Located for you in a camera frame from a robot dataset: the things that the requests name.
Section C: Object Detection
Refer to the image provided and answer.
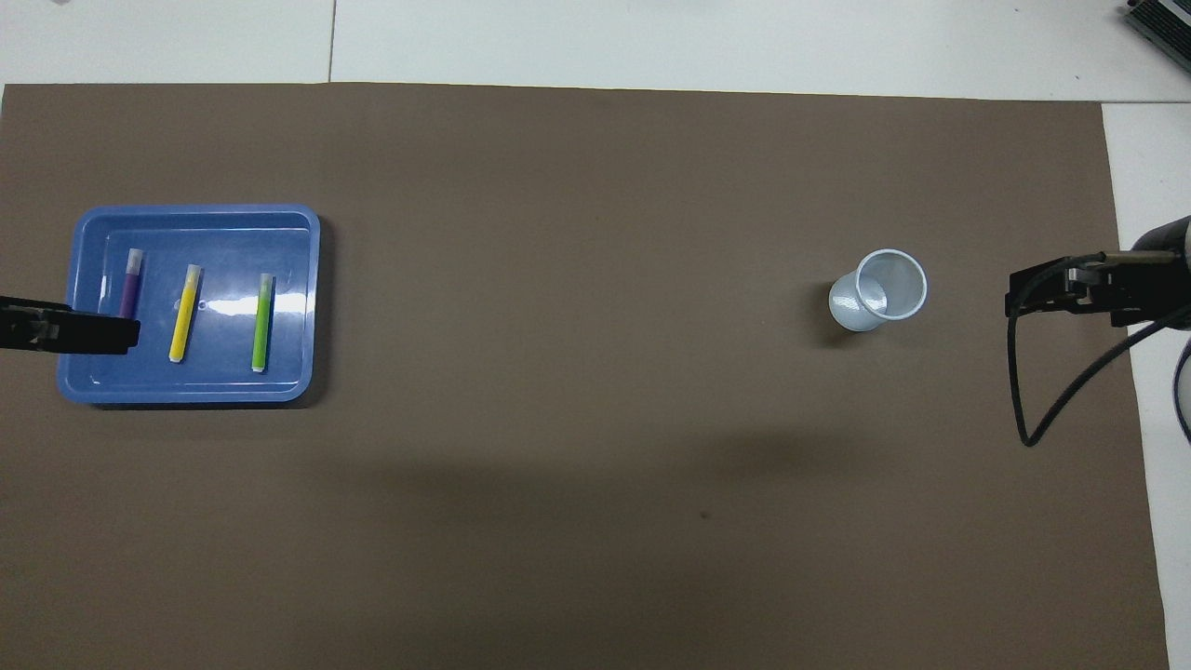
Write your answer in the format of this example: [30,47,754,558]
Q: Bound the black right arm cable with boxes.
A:
[1008,253,1191,449]

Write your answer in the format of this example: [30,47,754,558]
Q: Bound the grey ribbed device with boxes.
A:
[1121,0,1191,71]

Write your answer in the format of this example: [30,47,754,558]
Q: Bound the yellow marker pen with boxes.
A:
[168,264,203,364]

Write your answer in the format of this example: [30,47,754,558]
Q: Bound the purple marker pen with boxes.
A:
[117,248,144,319]

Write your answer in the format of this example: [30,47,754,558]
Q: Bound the green marker pen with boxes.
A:
[251,273,274,374]

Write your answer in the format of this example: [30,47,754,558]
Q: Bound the blue plastic tray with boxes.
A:
[57,204,322,407]

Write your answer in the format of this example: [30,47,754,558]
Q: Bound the translucent plastic cup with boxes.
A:
[828,248,929,333]

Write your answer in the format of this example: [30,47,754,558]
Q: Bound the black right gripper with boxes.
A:
[1006,219,1191,328]

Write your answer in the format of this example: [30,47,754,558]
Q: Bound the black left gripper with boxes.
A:
[0,296,141,355]

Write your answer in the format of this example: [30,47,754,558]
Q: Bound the brown paper table mat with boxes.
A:
[0,82,1171,670]

